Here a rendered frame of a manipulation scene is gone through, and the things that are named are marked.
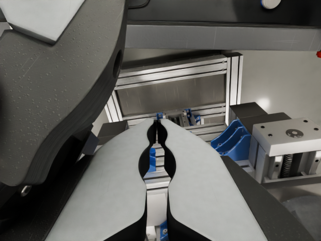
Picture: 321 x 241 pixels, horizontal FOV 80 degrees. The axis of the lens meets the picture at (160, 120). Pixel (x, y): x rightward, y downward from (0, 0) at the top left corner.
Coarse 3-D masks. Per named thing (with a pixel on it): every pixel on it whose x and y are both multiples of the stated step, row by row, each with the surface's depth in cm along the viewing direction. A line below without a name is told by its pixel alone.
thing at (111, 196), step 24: (144, 120) 11; (120, 144) 9; (144, 144) 9; (96, 168) 8; (120, 168) 8; (144, 168) 9; (72, 192) 7; (96, 192) 7; (120, 192) 7; (144, 192) 7; (72, 216) 6; (96, 216) 6; (120, 216) 6; (144, 216) 6; (48, 240) 5; (72, 240) 5; (96, 240) 5; (120, 240) 6; (144, 240) 7
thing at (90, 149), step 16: (64, 144) 8; (80, 144) 9; (96, 144) 11; (64, 160) 9; (48, 176) 8; (0, 192) 5; (16, 192) 6; (32, 192) 7; (0, 208) 6; (16, 208) 6; (0, 224) 5
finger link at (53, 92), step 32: (96, 0) 5; (128, 0) 6; (64, 32) 5; (96, 32) 5; (0, 64) 4; (32, 64) 4; (64, 64) 4; (96, 64) 5; (0, 96) 4; (32, 96) 4; (64, 96) 4; (96, 96) 5; (0, 128) 4; (32, 128) 4; (64, 128) 4; (0, 160) 4; (32, 160) 4
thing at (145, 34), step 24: (0, 24) 33; (144, 24) 34; (168, 24) 34; (192, 24) 34; (216, 24) 34; (240, 24) 34; (264, 24) 34; (288, 24) 42; (144, 48) 36; (168, 48) 36; (192, 48) 36; (216, 48) 36; (240, 48) 36; (264, 48) 36; (288, 48) 36; (312, 48) 36
